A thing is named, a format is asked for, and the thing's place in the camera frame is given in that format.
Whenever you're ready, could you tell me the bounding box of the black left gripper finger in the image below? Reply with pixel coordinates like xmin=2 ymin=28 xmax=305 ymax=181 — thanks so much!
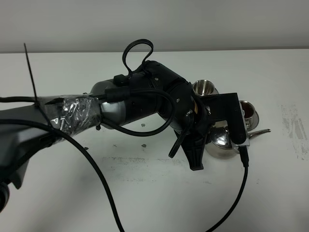
xmin=181 ymin=134 xmax=205 ymax=171

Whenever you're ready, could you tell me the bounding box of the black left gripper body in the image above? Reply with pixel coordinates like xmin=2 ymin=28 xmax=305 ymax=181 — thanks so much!
xmin=125 ymin=61 xmax=208 ymax=145

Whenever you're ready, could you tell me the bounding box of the stainless steel teapot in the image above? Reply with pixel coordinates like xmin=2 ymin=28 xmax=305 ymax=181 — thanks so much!
xmin=204 ymin=119 xmax=271 ymax=160

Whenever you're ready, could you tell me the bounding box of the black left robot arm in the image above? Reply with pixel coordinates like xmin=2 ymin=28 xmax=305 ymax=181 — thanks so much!
xmin=0 ymin=60 xmax=212 ymax=208

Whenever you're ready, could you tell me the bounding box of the rear stainless steel teacup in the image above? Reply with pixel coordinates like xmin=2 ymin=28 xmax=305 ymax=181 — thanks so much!
xmin=192 ymin=80 xmax=215 ymax=97

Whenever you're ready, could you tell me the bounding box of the stainless steel teacup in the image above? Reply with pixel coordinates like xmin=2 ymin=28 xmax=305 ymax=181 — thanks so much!
xmin=240 ymin=101 xmax=256 ymax=128
xmin=192 ymin=80 xmax=215 ymax=97

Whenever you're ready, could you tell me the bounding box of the front stainless steel teacup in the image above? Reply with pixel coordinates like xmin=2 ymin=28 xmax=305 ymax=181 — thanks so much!
xmin=240 ymin=101 xmax=256 ymax=128

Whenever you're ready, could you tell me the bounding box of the front stainless steel saucer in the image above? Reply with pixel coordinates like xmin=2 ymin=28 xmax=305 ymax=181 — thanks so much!
xmin=245 ymin=112 xmax=259 ymax=131

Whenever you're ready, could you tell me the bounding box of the black left camera cable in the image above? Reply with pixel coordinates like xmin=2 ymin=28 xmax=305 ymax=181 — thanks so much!
xmin=0 ymin=38 xmax=250 ymax=232

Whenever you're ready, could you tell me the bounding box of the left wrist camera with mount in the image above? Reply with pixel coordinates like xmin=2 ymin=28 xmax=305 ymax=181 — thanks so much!
xmin=200 ymin=93 xmax=250 ymax=147

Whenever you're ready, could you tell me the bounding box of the black cable tie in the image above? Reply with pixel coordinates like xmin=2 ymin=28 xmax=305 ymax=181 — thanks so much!
xmin=23 ymin=43 xmax=53 ymax=128

